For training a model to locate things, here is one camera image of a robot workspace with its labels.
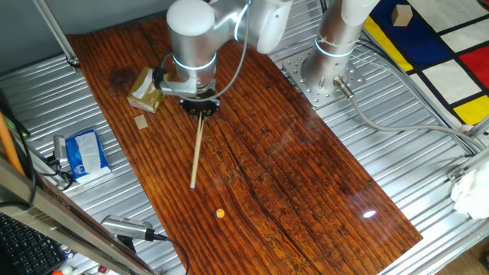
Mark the slanted metal pole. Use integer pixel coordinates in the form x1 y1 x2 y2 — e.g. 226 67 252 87
32 0 81 69

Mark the black hanging cable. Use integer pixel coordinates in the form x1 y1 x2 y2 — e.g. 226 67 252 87
0 89 37 209

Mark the colourful checkered cloth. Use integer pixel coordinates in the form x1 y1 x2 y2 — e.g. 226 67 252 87
362 0 489 127

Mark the orange pole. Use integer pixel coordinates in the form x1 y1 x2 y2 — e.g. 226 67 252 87
0 112 26 176

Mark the blue tissue box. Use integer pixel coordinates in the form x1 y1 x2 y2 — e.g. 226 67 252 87
64 128 112 184

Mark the white crumpled cloth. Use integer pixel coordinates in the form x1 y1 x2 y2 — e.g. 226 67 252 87
450 160 489 221

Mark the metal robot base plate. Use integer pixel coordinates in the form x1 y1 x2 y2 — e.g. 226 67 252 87
282 47 368 108

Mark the thin grey wrist cable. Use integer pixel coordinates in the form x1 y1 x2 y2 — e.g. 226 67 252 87
160 0 252 103

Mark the gold tissue box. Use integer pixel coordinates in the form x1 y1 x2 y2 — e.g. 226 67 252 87
126 67 168 114

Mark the small silver camera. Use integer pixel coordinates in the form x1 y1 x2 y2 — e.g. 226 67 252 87
53 134 70 161

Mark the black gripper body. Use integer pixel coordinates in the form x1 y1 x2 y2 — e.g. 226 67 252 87
179 93 222 118

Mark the silver camera with black plug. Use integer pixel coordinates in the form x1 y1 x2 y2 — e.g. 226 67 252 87
100 214 154 241

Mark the steel frame beam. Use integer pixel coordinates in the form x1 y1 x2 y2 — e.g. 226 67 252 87
0 152 157 275

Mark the thick grey robot cable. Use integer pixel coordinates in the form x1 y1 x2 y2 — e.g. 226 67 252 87
332 75 487 152

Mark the aluminium frame profile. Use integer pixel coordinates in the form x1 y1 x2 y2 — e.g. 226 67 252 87
446 114 489 183

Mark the wooden pool cue stick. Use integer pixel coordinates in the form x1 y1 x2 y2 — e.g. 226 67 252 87
189 112 206 189

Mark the black keyboard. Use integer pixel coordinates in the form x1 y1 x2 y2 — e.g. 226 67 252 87
0 212 66 275

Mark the brown wooden cube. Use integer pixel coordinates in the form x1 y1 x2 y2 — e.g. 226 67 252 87
390 4 413 28

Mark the black camera plug cable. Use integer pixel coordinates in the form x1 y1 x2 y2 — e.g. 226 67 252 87
152 233 190 275

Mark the black camera stand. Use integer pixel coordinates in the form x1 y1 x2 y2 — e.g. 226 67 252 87
116 235 138 254

